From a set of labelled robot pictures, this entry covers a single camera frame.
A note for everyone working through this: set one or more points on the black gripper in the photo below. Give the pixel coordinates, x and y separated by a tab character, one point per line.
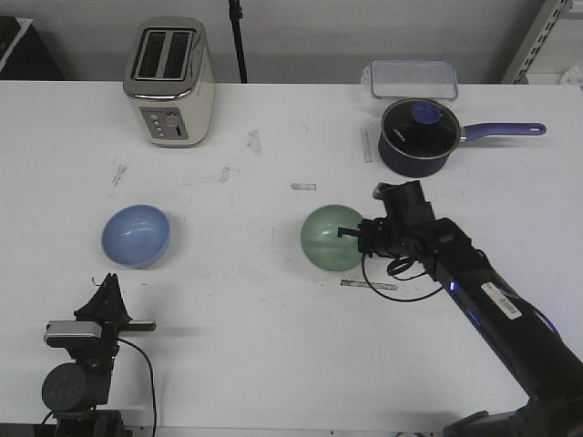
392	236
95	310

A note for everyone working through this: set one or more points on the green bowl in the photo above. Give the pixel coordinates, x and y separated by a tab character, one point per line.
320	241

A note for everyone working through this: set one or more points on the blue bowl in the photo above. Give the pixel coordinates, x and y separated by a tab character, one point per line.
136	236

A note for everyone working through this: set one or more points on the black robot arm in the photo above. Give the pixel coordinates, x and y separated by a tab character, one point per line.
520	336
72	391

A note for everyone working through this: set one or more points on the dark blue saucepan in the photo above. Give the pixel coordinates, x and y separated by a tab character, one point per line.
424	167

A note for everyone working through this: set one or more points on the glass pot lid blue knob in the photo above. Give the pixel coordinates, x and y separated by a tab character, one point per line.
420	128

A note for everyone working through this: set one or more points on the clear plastic food container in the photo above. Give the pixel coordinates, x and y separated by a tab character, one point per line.
397	78

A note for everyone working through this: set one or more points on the silver two-slot toaster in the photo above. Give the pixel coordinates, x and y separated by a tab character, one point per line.
169	81

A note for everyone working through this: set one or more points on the black tripod pole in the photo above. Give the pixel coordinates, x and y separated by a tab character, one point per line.
235	16

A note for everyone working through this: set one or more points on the white crumpled object on shelf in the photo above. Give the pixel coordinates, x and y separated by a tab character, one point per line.
572	76

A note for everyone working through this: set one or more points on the white slotted shelf upright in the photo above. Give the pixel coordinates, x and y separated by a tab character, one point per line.
537	34

